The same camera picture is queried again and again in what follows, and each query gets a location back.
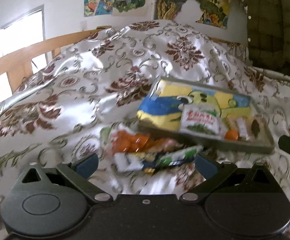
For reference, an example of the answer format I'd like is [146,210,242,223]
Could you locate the green white snack stick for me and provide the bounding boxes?
[156,145,204,168]

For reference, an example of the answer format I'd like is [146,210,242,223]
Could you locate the white green snack packet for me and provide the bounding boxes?
[179,104,221,137]

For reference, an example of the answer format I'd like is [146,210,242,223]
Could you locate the orange candy bag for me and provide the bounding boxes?
[102,129,155,155]

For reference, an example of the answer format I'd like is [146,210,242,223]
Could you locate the golden brown snack packet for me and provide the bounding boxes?
[133,138,184,161]

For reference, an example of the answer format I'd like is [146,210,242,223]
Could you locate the small orange round snack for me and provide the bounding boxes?
[224,129,239,141]

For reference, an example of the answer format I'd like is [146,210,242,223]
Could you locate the grey tray with painted liner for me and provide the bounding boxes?
[137,77,275,154]

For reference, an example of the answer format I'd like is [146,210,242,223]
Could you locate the floral white bed cover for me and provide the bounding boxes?
[0,20,290,239]

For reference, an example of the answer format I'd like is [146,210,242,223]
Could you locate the olive quilted down jacket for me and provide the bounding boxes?
[245,0,290,75]

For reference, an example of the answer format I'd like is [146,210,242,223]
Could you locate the window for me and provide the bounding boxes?
[0,4,48,68]

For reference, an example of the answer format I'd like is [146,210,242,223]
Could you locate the wooden bed frame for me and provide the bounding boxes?
[0,25,111,92]

